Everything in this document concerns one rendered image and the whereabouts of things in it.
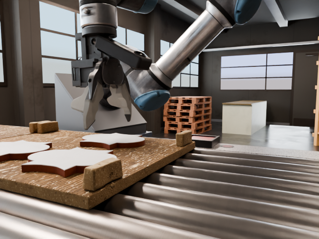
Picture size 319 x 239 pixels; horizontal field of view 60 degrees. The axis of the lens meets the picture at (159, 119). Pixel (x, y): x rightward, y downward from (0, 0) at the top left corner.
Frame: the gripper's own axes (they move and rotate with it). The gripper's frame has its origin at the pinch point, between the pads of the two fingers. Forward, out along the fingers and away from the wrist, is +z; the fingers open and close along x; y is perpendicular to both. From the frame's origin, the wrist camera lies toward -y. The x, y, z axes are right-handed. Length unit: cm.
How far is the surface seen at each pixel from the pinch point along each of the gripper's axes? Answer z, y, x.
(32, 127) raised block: 1.0, 26.8, -1.8
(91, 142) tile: 2.6, 1.5, 5.2
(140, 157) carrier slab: 4.1, -11.4, 8.6
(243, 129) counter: 83, 77, -620
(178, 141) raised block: 3.1, -13.8, -2.3
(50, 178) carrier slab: 3.8, -6.7, 23.0
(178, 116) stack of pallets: 47, 213, -555
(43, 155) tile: 2.5, 0.5, 17.7
